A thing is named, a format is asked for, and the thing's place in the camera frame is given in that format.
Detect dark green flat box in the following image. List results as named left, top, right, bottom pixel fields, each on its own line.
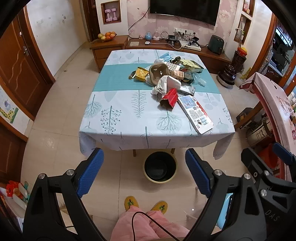
left=180, top=59, right=204, bottom=73

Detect side table pink cloth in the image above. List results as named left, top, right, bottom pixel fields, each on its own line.
left=239, top=73, right=295, bottom=181

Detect wall television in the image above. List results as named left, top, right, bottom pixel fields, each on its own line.
left=149, top=0, right=220, bottom=25

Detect dark stacked pot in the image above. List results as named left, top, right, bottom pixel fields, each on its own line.
left=217, top=65, right=236, bottom=88

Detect blue face mask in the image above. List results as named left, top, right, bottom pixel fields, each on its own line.
left=159, top=52, right=172, bottom=62

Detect white power strip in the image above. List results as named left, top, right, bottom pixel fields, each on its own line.
left=180, top=41, right=202, bottom=51

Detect left yellow slipper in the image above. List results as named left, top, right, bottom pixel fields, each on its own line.
left=124, top=196, right=139, bottom=211

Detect red cardboard box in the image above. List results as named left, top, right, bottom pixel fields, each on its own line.
left=160, top=88, right=178, bottom=109

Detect white paper bag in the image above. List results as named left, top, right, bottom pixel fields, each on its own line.
left=152, top=75, right=181, bottom=97

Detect black cable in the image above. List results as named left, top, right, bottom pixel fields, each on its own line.
left=131, top=211, right=181, bottom=241

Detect wooden table frame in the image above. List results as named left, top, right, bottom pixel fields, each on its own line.
left=132, top=148, right=176, bottom=157

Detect leaf-print tablecloth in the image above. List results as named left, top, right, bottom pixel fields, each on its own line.
left=79, top=49, right=235, bottom=159

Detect yellow snack bag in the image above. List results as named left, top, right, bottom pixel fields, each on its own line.
left=135, top=67, right=149, bottom=82

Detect white printed plastic bag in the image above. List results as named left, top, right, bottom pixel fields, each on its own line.
left=154, top=58, right=165, bottom=64

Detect silver white carton box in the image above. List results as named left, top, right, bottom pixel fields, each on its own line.
left=177, top=85, right=195, bottom=96

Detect dark green toaster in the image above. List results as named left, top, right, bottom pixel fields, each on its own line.
left=207, top=35, right=224, bottom=55

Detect black gold foil wrapper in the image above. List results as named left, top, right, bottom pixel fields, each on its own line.
left=170, top=56, right=181, bottom=64

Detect pink trouser legs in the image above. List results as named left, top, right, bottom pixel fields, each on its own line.
left=110, top=206, right=189, bottom=241

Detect pink dumbbells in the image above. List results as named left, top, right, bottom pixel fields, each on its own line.
left=104, top=8, right=118, bottom=22

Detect red white flat box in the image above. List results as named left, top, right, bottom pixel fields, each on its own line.
left=178, top=95, right=214, bottom=135

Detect yellow-rimmed black trash bin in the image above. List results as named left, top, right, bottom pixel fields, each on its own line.
left=143, top=151, right=178, bottom=184

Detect brown wooden door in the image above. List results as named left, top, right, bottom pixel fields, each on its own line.
left=1, top=7, right=55, bottom=119

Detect brown paper bag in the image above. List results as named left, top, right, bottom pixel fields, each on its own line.
left=149, top=63, right=171, bottom=85

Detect fruit bowl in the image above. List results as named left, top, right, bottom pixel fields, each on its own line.
left=98, top=32, right=117, bottom=42

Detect grey checked paper cup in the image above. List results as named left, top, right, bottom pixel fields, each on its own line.
left=164, top=61, right=181, bottom=71

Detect wooden tv cabinet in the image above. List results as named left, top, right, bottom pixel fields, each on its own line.
left=89, top=34, right=232, bottom=74

